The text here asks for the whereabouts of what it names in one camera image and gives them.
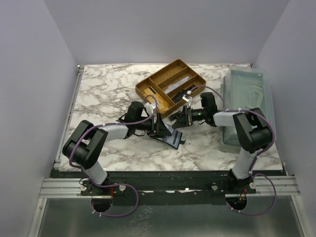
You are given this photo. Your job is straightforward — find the black leather card holder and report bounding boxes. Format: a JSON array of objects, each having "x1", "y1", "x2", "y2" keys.
[{"x1": 152, "y1": 125, "x2": 186, "y2": 149}]

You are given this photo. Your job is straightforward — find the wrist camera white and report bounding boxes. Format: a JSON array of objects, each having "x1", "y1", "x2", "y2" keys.
[
  {"x1": 182, "y1": 90, "x2": 193, "y2": 107},
  {"x1": 145, "y1": 102, "x2": 157, "y2": 115}
]

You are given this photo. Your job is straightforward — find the yellow cards in tray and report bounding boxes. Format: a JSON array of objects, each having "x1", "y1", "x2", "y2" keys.
[{"x1": 144, "y1": 86, "x2": 169, "y2": 113}]

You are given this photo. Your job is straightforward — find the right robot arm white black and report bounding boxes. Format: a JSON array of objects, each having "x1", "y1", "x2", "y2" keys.
[{"x1": 172, "y1": 92, "x2": 276, "y2": 190}]

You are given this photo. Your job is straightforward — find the brown woven organizer tray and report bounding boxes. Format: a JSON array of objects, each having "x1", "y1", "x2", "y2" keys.
[{"x1": 135, "y1": 59, "x2": 206, "y2": 118}]

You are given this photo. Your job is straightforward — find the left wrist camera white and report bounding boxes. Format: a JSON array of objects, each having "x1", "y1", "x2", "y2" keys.
[{"x1": 145, "y1": 102, "x2": 157, "y2": 115}]

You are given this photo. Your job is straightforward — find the grey cards in tray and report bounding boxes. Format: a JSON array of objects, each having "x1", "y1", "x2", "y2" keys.
[{"x1": 164, "y1": 76, "x2": 191, "y2": 94}]

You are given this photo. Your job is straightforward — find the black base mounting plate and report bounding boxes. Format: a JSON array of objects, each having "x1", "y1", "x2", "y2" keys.
[{"x1": 81, "y1": 171, "x2": 256, "y2": 206}]

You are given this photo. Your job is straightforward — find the black T-shaped pipe fitting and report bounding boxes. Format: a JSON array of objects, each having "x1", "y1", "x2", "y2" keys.
[{"x1": 168, "y1": 111, "x2": 182, "y2": 121}]

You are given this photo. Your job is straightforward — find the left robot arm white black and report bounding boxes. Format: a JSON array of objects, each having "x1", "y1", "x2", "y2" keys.
[{"x1": 62, "y1": 101, "x2": 172, "y2": 185}]

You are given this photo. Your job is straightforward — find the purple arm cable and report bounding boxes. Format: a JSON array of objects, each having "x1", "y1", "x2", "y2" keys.
[
  {"x1": 189, "y1": 85, "x2": 278, "y2": 215},
  {"x1": 68, "y1": 95, "x2": 158, "y2": 218}
]

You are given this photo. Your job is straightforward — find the black cards in tray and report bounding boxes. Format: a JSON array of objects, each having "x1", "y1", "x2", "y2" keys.
[{"x1": 172, "y1": 84, "x2": 195, "y2": 104}]

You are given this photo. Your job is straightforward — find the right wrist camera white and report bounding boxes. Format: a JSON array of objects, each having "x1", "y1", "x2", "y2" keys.
[{"x1": 182, "y1": 90, "x2": 193, "y2": 107}]

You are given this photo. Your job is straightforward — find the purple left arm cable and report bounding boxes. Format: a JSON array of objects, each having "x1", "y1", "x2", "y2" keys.
[{"x1": 68, "y1": 95, "x2": 158, "y2": 218}]

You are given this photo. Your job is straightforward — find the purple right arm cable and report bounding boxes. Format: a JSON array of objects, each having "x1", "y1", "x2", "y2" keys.
[{"x1": 189, "y1": 85, "x2": 278, "y2": 215}]

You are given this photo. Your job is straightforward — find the clear plastic storage box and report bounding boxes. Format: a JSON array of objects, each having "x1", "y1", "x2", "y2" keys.
[{"x1": 219, "y1": 65, "x2": 276, "y2": 154}]

